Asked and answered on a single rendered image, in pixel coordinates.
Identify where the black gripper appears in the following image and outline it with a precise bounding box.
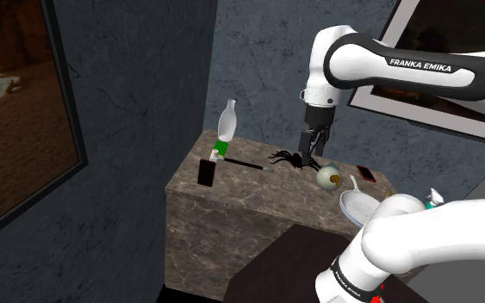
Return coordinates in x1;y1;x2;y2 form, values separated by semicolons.
299;103;336;166

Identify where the black toy spider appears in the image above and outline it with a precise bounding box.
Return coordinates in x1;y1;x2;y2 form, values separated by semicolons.
268;149;322;172

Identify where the red phone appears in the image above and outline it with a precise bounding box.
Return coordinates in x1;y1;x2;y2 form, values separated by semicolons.
355;164;378;184

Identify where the black stick with pale ends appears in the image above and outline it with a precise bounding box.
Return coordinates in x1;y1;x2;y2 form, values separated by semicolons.
209;151;275;173

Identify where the white frying pan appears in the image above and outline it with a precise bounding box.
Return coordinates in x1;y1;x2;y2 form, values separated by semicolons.
339;174;382;229

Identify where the brown marble counter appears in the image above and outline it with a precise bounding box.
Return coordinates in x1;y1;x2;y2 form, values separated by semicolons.
164;128;425;301

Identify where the clear glass bottle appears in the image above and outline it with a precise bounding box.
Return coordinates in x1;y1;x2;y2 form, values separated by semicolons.
217;98;239;143

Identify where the green and white box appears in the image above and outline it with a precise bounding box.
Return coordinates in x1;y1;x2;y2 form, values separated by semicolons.
211;139;231;158

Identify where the black phone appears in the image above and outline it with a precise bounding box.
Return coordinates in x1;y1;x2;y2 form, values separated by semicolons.
196;158;217;189

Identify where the dark robot stand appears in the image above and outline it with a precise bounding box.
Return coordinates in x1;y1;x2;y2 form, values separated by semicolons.
223;223;431;303

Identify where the teal spray bottle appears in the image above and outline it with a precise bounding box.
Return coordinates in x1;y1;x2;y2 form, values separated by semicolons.
424;187;445;210

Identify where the white framed dark wall picture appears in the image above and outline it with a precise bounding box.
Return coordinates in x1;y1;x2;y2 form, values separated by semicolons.
346;0;485;145

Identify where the dark framed landscape wall picture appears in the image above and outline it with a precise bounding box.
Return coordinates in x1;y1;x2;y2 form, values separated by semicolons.
0;0;90;250

